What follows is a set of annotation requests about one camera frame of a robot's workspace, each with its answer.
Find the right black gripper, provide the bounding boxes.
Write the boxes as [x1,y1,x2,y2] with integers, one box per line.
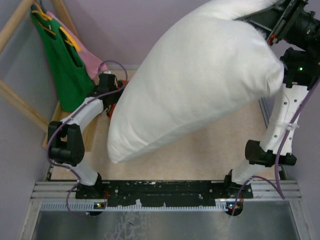
[226,0,320,49]

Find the white pillow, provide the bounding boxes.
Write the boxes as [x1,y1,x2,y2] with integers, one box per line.
[107,0,284,163]

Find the orange patterned pillowcase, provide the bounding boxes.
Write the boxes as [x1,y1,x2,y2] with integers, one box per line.
[106,79,128,119]

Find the yellow clothes hanger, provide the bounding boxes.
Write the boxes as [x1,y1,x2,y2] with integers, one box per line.
[31,0,81,52]

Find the green tank top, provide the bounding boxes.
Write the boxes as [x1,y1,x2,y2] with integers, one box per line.
[30,12,95,112]

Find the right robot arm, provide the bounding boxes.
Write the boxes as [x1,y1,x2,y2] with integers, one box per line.
[223,0,320,198]

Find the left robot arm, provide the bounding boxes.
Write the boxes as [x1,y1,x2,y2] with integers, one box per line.
[46,73,124,199]

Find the pink shirt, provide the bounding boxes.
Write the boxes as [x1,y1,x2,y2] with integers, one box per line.
[46,11,109,84]

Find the teal clothes hanger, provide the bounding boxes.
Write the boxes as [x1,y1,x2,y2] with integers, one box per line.
[30,0,47,13]

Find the wooden clothes rack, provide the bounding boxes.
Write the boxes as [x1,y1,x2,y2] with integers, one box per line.
[0,0,101,152]

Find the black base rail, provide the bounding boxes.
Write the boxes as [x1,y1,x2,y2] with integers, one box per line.
[31,177,302,216]

